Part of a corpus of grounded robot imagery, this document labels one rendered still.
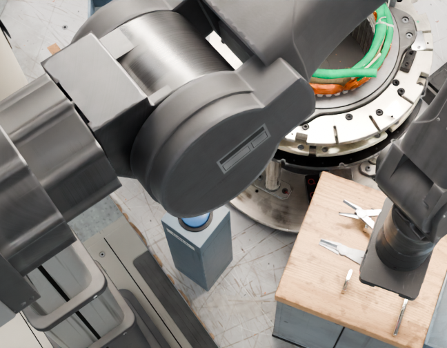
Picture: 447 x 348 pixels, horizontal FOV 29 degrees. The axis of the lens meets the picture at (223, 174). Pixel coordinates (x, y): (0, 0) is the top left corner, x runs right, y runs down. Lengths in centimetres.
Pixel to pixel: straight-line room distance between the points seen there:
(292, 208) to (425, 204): 70
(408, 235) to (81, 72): 49
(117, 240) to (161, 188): 160
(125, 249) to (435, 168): 134
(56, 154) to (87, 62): 5
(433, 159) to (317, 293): 43
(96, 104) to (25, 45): 125
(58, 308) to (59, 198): 91
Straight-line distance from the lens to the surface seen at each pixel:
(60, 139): 41
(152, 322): 195
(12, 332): 203
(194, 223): 120
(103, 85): 43
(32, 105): 42
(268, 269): 145
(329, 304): 115
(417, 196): 79
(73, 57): 44
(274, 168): 137
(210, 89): 43
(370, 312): 115
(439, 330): 125
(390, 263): 94
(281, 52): 44
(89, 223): 233
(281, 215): 146
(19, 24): 170
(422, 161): 77
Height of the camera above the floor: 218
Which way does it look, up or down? 68 degrees down
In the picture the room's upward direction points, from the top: 4 degrees counter-clockwise
